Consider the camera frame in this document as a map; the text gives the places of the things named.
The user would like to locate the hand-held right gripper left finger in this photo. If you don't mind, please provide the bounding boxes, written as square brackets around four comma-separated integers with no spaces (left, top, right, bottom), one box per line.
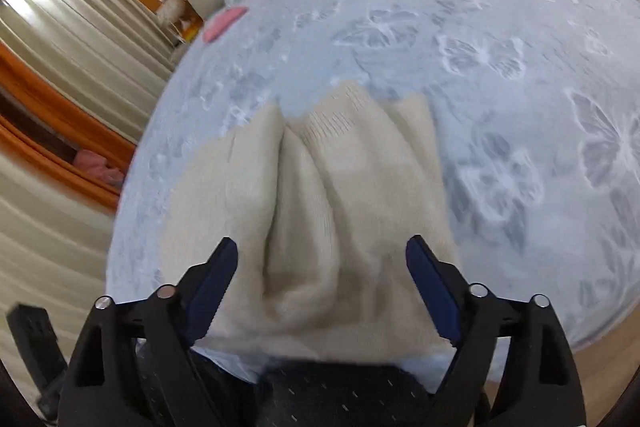
[59,236,239,427]

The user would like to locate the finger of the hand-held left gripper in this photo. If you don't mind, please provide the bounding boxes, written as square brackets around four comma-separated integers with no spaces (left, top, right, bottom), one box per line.
[6,304,68,390]

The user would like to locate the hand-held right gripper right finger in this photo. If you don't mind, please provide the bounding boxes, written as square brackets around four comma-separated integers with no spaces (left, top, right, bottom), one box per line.
[405,234,587,427]

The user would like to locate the beige sweater with black hearts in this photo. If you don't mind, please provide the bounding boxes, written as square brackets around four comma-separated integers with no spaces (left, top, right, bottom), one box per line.
[159,79,463,365]

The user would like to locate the beige pleated curtain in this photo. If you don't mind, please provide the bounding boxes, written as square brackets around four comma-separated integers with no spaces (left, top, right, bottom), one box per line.
[0,152,136,358]
[0,0,176,142]

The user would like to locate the person's dark dotted pants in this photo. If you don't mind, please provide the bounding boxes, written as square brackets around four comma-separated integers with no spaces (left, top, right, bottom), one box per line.
[135,347,491,427]

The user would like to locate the pink cloth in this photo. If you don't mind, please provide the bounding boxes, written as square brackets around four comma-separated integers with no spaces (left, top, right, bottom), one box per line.
[75,149,126,188]

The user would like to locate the white nightstand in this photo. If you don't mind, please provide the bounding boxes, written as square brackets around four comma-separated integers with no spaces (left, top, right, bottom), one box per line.
[169,19,203,64]

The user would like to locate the orange curtain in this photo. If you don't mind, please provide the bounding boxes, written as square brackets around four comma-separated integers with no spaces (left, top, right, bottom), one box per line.
[0,42,138,212]

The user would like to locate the yellow item on nightstand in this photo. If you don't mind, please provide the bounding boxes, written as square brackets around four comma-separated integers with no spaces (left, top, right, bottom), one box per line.
[180,19,203,45]

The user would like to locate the pink pouch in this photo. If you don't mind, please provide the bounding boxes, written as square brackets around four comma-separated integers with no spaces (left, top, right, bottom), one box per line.
[202,6,249,42]

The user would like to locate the bed with butterfly duvet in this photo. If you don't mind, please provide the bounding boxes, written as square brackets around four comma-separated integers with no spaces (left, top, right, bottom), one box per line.
[105,0,640,383]

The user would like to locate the white feather lamp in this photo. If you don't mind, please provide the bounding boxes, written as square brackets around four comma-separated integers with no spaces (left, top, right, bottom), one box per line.
[157,0,186,20]

